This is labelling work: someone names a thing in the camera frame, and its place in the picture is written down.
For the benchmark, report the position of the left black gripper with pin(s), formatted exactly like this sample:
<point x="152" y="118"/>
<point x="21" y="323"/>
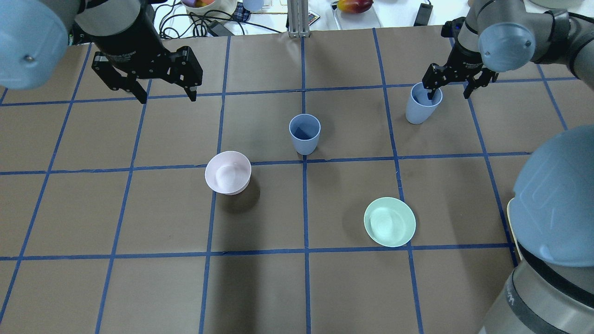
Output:
<point x="126" y="37"/>

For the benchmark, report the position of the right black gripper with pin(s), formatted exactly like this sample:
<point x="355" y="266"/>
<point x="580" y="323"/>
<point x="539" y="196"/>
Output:
<point x="465" y="54"/>

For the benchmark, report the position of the blue cup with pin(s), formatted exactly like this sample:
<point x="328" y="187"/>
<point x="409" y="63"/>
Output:
<point x="419" y="108"/>
<point x="305" y="132"/>

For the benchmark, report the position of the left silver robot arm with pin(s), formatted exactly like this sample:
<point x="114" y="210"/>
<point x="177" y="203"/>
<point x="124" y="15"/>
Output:
<point x="34" y="37"/>

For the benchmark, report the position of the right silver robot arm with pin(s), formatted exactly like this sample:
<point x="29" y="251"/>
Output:
<point x="550" y="291"/>

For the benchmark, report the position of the black power adapter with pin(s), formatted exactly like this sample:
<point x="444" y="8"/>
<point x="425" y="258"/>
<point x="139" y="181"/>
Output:
<point x="423" y="14"/>

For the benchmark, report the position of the pink bowl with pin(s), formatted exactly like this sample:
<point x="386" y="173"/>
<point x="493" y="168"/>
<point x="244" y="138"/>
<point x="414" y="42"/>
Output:
<point x="228" y="173"/>

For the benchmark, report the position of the metal tray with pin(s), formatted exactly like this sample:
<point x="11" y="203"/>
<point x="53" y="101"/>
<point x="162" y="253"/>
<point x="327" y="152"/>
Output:
<point x="354" y="21"/>

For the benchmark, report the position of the cream toaster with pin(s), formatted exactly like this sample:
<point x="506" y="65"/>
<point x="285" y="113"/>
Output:
<point x="517" y="252"/>

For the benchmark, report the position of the red mango fruit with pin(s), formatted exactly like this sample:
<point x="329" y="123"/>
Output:
<point x="354" y="6"/>

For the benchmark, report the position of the mint green bowl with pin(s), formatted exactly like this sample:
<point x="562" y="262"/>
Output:
<point x="389" y="222"/>

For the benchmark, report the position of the remote control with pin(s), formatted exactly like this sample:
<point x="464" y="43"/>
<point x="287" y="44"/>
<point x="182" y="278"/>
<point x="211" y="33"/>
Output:
<point x="312" y="17"/>

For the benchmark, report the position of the aluminium frame post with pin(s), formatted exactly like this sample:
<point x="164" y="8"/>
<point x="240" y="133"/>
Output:
<point x="298" y="18"/>

